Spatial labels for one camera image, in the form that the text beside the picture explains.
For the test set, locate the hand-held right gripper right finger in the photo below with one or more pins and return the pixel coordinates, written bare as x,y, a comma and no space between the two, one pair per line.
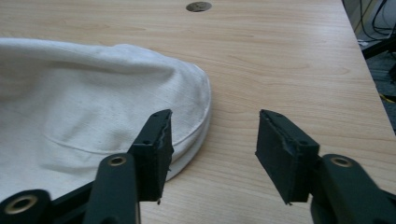
285,154

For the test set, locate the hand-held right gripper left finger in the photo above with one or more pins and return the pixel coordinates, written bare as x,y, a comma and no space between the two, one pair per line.
154,155

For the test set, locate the white cloth garment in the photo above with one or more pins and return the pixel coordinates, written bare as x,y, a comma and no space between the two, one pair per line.
93,105

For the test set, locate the black metal stand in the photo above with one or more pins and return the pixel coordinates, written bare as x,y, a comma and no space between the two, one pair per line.
380,47

